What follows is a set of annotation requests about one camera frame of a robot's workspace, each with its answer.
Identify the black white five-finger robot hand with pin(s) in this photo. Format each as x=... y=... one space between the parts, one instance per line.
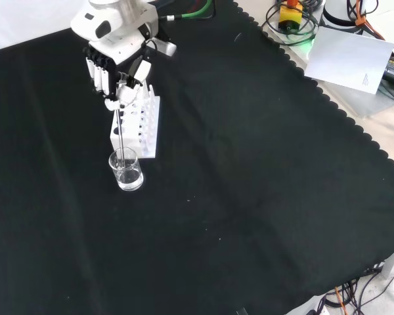
x=118 y=29

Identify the clear glass rod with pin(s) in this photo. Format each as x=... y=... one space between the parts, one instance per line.
x=121 y=138

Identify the white test tube rack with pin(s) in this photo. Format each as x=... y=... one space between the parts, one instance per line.
x=149 y=131

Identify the clear glass beaker with liquid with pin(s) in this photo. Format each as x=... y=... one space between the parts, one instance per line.
x=129 y=180

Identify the yellow stop button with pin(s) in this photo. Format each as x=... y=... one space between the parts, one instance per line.
x=290 y=16

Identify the black bench cloth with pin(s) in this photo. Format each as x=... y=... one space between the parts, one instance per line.
x=233 y=180

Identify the pale board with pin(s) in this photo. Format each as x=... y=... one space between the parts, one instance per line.
x=348 y=59

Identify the clear cloth clip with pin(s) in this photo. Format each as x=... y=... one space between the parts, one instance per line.
x=241 y=311

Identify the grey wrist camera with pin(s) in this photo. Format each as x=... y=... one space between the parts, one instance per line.
x=165 y=46

